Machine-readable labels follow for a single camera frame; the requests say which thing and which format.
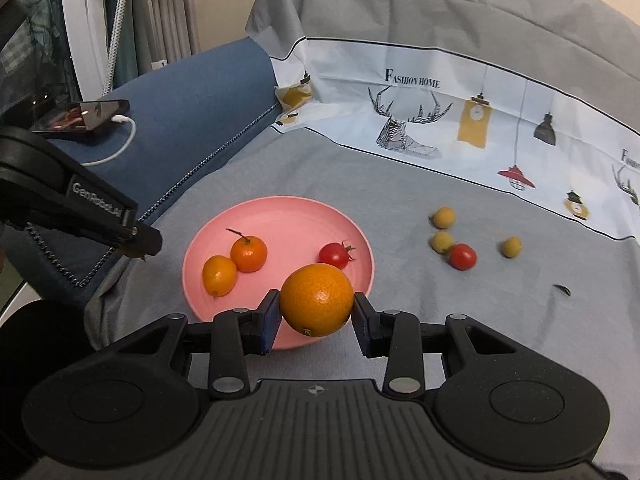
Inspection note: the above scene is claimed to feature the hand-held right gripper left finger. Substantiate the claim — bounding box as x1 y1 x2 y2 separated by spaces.
112 290 282 401

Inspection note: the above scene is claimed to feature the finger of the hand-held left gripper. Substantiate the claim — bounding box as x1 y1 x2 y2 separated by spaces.
107 225 164 257

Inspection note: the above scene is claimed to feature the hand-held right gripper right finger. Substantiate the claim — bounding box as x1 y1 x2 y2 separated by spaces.
351 292 521 401

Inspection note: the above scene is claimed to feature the large orange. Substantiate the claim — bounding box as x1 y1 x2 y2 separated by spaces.
279 263 355 338

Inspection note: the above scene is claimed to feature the small orange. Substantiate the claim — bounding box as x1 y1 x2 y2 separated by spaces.
202 255 238 297

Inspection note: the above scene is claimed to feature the orange with stem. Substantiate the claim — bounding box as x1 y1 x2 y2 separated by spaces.
227 228 268 273

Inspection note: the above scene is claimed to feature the red tomato with green calyx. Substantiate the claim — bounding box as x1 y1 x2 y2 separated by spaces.
318 241 357 270

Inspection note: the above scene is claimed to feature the pink plate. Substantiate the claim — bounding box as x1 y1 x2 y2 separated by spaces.
182 196 375 351

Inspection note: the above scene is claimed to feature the black smartphone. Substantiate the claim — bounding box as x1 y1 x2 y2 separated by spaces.
32 99 131 139

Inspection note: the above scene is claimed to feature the red cherry tomato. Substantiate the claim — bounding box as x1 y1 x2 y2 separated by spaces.
448 243 477 271

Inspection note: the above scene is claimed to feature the blue quilted cushion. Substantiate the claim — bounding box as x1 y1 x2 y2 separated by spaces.
0 37 281 311

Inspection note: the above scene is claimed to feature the dark green patterned curtain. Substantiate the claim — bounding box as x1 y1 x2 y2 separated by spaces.
0 0 81 111

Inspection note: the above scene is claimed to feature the braided gooseneck phone stand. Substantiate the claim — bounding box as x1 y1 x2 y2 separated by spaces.
102 0 132 93

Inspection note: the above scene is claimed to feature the grey curtain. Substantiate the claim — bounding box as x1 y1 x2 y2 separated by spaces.
127 0 201 71

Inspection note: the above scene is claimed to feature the grey printed bed sheet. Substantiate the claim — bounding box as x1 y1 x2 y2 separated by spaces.
82 0 640 480

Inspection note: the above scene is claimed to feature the white charging cable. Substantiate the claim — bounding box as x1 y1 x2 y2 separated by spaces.
80 115 137 167

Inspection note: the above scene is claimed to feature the white round frame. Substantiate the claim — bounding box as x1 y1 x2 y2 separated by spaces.
59 0 118 106

